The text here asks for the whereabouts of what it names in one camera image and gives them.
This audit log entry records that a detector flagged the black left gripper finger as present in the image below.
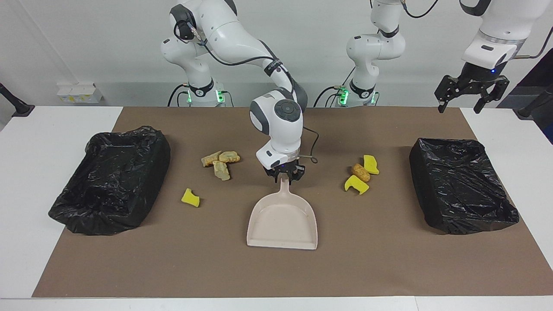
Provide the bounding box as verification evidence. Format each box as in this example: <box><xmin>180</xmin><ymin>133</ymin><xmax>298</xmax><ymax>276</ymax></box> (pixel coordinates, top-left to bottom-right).
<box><xmin>474</xmin><ymin>76</ymin><xmax>510</xmax><ymax>115</ymax></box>
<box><xmin>434</xmin><ymin>75</ymin><xmax>460</xmax><ymax>114</ymax></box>

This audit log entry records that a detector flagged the beige plastic dustpan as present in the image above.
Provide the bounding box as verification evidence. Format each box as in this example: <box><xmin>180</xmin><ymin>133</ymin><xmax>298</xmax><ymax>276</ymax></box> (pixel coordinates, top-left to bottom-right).
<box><xmin>246</xmin><ymin>176</ymin><xmax>318</xmax><ymax>251</ymax></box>

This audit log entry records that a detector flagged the notched yellow sponge piece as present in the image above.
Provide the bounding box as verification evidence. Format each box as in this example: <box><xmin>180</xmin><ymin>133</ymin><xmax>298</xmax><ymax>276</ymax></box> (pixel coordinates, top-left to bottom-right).
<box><xmin>344</xmin><ymin>175</ymin><xmax>370</xmax><ymax>195</ymax></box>

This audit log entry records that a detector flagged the brown cork-like lump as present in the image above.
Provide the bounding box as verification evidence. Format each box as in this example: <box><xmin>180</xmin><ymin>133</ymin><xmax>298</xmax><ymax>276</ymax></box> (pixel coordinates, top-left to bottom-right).
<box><xmin>352</xmin><ymin>163</ymin><xmax>371</xmax><ymax>182</ymax></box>

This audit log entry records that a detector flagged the small yellow sponge wedge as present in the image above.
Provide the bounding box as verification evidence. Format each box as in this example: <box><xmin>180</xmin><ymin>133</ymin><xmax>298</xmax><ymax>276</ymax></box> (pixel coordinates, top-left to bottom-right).
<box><xmin>181</xmin><ymin>188</ymin><xmax>201</xmax><ymax>208</ymax></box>

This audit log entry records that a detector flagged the black bag-lined bin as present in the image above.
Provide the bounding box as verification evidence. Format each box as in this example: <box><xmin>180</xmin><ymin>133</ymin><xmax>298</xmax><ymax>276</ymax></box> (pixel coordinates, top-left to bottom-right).
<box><xmin>48</xmin><ymin>126</ymin><xmax>171</xmax><ymax>236</ymax></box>
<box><xmin>410</xmin><ymin>138</ymin><xmax>520</xmax><ymax>235</ymax></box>

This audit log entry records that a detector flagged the black stand foot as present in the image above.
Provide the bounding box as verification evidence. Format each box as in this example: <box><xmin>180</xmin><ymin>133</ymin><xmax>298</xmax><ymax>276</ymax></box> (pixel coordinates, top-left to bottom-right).
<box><xmin>513</xmin><ymin>84</ymin><xmax>553</xmax><ymax>119</ymax></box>
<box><xmin>0</xmin><ymin>83</ymin><xmax>35</xmax><ymax>117</ymax></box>

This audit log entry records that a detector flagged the bread piece lower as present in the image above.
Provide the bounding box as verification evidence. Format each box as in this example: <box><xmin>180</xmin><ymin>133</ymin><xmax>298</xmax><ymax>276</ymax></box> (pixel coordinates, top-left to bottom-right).
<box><xmin>213</xmin><ymin>161</ymin><xmax>231</xmax><ymax>181</ymax></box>

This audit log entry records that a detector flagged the dark blue panel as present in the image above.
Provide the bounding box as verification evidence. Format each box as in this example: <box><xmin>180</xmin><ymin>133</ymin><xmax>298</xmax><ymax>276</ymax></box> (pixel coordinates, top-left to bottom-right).
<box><xmin>497</xmin><ymin>48</ymin><xmax>553</xmax><ymax>145</ymax></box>

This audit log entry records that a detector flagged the bread piece left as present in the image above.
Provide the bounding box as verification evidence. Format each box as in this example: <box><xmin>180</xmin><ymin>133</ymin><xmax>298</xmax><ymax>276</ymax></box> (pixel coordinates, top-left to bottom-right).
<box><xmin>201</xmin><ymin>150</ymin><xmax>222</xmax><ymax>167</ymax></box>

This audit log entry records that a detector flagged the brown table mat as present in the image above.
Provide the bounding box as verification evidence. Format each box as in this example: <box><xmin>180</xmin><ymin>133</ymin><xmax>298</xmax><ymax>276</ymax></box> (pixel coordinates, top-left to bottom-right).
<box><xmin>32</xmin><ymin>106</ymin><xmax>553</xmax><ymax>298</ymax></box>

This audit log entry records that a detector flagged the white box on table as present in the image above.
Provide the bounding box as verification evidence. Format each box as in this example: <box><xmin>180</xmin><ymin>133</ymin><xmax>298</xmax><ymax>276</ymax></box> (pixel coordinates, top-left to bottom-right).
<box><xmin>57</xmin><ymin>83</ymin><xmax>104</xmax><ymax>104</ymax></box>

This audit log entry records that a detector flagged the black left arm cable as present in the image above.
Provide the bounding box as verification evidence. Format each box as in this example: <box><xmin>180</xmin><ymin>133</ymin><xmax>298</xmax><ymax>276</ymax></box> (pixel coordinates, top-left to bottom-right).
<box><xmin>369</xmin><ymin>0</ymin><xmax>553</xmax><ymax>60</ymax></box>

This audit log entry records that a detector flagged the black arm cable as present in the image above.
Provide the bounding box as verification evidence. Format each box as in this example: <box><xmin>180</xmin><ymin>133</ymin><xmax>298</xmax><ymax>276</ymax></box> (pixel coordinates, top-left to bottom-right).
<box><xmin>369</xmin><ymin>0</ymin><xmax>553</xmax><ymax>60</ymax></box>
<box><xmin>173</xmin><ymin>19</ymin><xmax>320</xmax><ymax>165</ymax></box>

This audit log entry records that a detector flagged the black base power cable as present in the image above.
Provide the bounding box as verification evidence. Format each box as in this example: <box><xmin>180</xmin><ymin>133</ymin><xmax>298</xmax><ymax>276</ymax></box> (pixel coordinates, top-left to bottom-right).
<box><xmin>168</xmin><ymin>84</ymin><xmax>191</xmax><ymax>107</ymax></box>
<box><xmin>313</xmin><ymin>84</ymin><xmax>346</xmax><ymax>108</ymax></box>

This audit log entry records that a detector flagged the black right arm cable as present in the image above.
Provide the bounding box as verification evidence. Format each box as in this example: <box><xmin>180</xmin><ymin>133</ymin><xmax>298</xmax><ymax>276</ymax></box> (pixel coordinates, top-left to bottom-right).
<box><xmin>173</xmin><ymin>19</ymin><xmax>320</xmax><ymax>165</ymax></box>

